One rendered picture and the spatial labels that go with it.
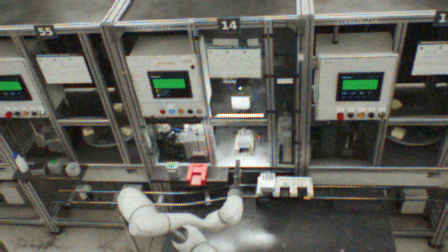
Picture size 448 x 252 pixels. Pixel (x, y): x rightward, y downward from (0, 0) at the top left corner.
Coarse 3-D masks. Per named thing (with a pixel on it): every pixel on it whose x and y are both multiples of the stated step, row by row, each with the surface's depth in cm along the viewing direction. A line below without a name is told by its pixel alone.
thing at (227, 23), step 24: (144, 0) 262; (168, 0) 259; (192, 0) 256; (216, 0) 253; (240, 0) 250; (264, 0) 247; (288, 0) 244; (120, 24) 235; (144, 24) 233; (240, 24) 227; (288, 24) 224; (120, 48) 245; (144, 144) 294
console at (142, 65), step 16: (128, 64) 250; (144, 64) 249; (160, 64) 248; (176, 64) 247; (192, 64) 246; (144, 80) 257; (192, 80) 253; (144, 96) 265; (192, 96) 260; (144, 112) 274; (160, 112) 271; (176, 112) 271; (192, 112) 268
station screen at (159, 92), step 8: (152, 80) 253; (184, 80) 251; (160, 88) 257; (168, 88) 256; (176, 88) 255; (184, 88) 255; (160, 96) 261; (168, 96) 260; (176, 96) 259; (184, 96) 259
